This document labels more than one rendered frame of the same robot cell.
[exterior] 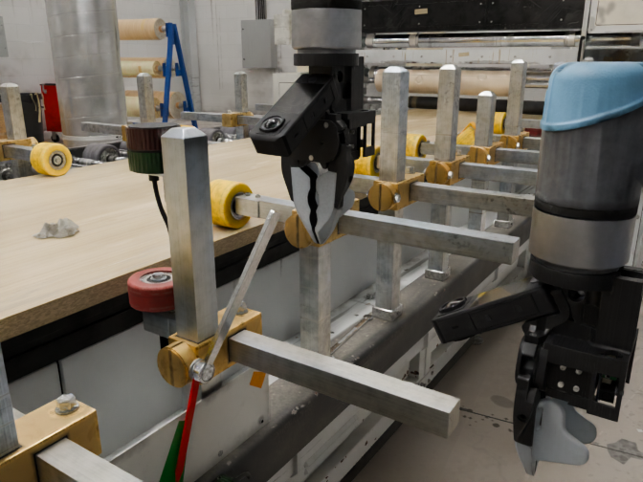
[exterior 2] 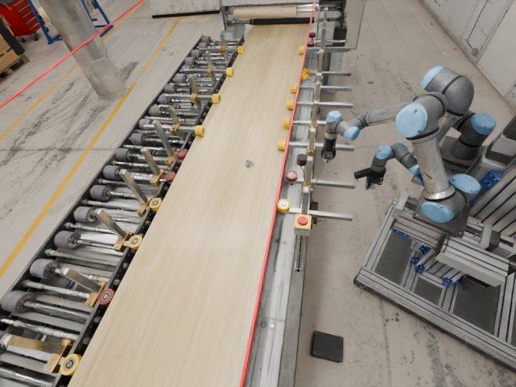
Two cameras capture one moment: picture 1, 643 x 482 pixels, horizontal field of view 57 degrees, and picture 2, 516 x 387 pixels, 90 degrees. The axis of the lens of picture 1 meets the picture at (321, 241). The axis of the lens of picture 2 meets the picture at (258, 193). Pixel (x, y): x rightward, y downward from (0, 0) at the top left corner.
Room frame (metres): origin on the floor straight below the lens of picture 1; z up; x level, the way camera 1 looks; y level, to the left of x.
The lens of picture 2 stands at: (-0.31, 0.76, 2.21)
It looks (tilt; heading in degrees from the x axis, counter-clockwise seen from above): 52 degrees down; 345
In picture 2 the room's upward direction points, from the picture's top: 8 degrees counter-clockwise
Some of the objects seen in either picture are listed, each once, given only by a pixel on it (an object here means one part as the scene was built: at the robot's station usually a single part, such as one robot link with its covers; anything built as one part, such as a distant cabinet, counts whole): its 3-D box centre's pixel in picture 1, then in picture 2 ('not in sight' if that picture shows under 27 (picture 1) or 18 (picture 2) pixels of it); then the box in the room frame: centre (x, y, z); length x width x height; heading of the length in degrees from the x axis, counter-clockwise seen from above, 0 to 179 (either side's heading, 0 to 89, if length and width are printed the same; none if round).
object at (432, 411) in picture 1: (277, 360); (320, 183); (0.62, 0.05, 0.84); 0.43 x 0.03 x 0.04; 57
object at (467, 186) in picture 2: not in sight; (458, 190); (0.06, -0.29, 1.21); 0.13 x 0.12 x 0.14; 105
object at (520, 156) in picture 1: (501, 153); (322, 87); (1.48, -0.46, 0.95); 0.50 x 0.04 x 0.04; 57
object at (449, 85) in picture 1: (443, 179); (315, 109); (1.26, -0.27, 0.93); 0.04 x 0.04 x 0.48; 57
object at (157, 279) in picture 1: (162, 313); (292, 179); (0.73, 0.22, 0.85); 0.08 x 0.08 x 0.11
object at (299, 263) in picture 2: not in sight; (299, 250); (0.21, 0.43, 0.93); 0.05 x 0.05 x 0.45; 57
